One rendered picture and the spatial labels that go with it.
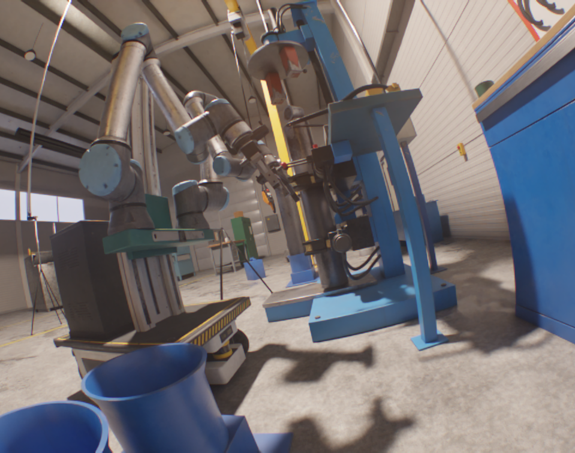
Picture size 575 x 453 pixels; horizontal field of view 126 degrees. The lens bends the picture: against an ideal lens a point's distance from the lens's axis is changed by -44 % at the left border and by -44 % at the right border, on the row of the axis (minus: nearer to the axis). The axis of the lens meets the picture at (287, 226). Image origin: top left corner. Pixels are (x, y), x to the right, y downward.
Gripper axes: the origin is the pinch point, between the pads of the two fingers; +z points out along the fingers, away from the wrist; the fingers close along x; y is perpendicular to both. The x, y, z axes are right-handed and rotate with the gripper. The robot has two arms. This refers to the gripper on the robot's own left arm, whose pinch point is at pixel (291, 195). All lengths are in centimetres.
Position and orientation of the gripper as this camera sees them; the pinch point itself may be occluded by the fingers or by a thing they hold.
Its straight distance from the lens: 117.9
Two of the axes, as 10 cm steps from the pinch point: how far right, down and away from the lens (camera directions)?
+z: 5.4, 7.9, -2.8
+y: 7.6, -6.0, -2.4
